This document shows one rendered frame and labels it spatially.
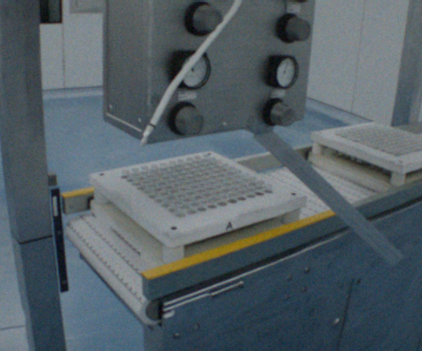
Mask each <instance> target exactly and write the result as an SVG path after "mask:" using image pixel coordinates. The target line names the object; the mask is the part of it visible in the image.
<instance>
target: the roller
mask: <svg viewBox="0 0 422 351"><path fill-rule="evenodd" d="M163 297H164V296H163ZM163 297H160V298H163ZM160 298H157V299H152V300H151V301H150V302H149V304H148V306H147V308H146V310H145V315H146V317H147V318H149V319H150V320H151V321H155V322H157V321H160V320H161V319H162V318H161V314H162V307H161V305H160Z"/></svg>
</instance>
